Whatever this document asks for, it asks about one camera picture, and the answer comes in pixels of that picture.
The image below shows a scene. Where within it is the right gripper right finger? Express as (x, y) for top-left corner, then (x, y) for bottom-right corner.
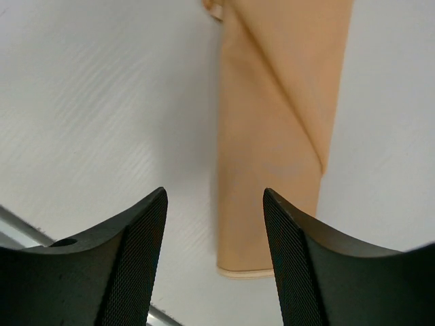
(263, 188), (434, 325)

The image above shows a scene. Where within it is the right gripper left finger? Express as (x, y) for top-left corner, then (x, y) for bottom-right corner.
(1, 187), (167, 325)

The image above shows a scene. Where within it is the orange cloth napkin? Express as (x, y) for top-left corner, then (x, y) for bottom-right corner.
(203, 1), (353, 279)

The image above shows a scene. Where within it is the aluminium front rail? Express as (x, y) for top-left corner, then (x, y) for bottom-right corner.
(1, 206), (181, 326)

